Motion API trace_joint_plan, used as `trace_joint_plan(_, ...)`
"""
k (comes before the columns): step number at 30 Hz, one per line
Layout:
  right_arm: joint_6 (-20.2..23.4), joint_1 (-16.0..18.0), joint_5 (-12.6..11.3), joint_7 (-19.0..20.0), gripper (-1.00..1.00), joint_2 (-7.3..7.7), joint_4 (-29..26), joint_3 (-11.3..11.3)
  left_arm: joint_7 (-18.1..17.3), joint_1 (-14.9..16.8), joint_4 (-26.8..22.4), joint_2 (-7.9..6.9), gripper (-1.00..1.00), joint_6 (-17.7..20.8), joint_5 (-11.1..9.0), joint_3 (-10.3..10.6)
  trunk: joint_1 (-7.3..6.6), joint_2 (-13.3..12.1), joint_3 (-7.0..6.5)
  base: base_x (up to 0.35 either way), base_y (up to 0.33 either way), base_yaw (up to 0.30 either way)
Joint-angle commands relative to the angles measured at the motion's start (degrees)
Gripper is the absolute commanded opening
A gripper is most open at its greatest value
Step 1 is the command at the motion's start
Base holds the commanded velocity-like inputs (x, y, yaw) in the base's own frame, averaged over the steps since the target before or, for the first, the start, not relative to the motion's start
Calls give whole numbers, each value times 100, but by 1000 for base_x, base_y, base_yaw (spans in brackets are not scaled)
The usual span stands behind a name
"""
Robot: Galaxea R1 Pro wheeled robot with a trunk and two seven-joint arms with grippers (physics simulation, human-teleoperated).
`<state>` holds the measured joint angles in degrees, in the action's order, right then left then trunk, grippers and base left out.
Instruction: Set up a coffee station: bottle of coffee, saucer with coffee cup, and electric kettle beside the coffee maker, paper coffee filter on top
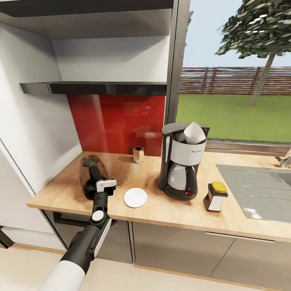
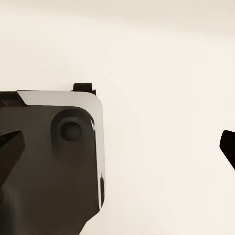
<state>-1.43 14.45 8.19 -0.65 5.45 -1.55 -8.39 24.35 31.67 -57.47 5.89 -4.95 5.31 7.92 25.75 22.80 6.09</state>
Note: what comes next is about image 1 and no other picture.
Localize paper coffee filter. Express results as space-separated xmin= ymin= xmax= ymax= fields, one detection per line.
xmin=184 ymin=122 xmax=205 ymax=145

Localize electric kettle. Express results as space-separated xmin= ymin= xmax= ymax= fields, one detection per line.
xmin=79 ymin=155 xmax=109 ymax=200

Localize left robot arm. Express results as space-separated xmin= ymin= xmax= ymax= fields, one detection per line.
xmin=38 ymin=180 xmax=117 ymax=291

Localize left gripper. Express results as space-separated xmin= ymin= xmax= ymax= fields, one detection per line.
xmin=87 ymin=181 xmax=116 ymax=202

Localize bottle of coffee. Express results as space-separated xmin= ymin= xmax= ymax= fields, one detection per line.
xmin=203 ymin=182 xmax=228 ymax=212

